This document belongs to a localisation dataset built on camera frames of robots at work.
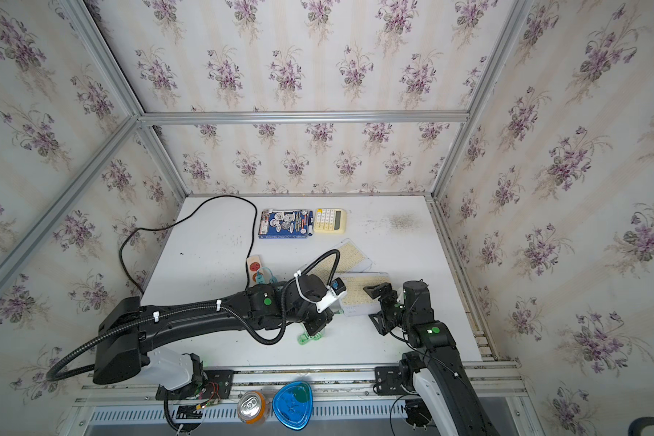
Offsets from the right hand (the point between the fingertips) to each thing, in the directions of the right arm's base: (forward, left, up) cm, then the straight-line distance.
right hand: (372, 299), depth 79 cm
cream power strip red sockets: (+15, +40, -8) cm, 44 cm away
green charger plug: (+7, +35, -1) cm, 36 cm away
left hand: (-6, +11, +3) cm, 13 cm away
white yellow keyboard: (0, +4, -2) cm, 5 cm away
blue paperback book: (+34, +32, -7) cm, 48 cm away
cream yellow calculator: (+36, +13, -7) cm, 39 cm away
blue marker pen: (+35, +21, -8) cm, 41 cm away
